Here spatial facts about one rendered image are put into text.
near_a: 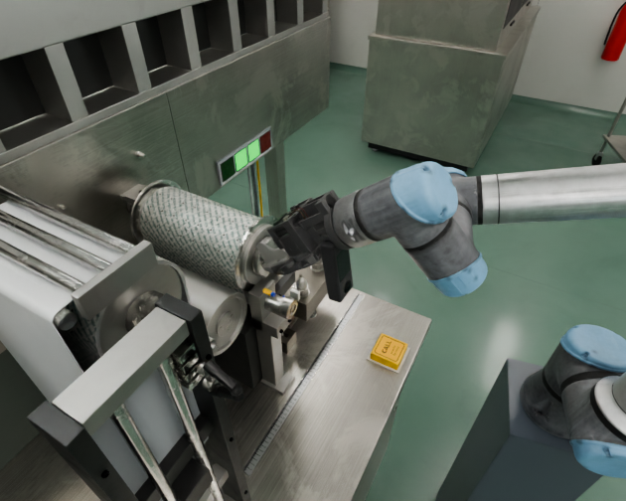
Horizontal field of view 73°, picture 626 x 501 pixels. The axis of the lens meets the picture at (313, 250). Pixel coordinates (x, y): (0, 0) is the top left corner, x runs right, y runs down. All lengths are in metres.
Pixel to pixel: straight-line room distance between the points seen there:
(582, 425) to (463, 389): 1.33
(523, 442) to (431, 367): 1.18
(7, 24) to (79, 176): 0.25
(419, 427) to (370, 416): 1.05
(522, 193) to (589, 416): 0.39
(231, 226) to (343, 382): 0.47
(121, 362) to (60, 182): 0.50
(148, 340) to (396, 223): 0.31
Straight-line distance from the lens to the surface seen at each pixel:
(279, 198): 1.82
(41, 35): 0.83
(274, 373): 0.96
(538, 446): 1.08
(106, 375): 0.43
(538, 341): 2.49
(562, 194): 0.68
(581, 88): 5.21
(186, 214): 0.82
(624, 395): 0.83
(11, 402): 1.03
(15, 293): 0.56
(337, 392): 1.01
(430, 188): 0.50
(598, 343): 0.96
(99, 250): 0.57
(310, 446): 0.95
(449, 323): 2.39
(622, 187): 0.69
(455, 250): 0.56
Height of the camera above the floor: 1.77
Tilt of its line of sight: 41 degrees down
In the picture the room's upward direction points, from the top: straight up
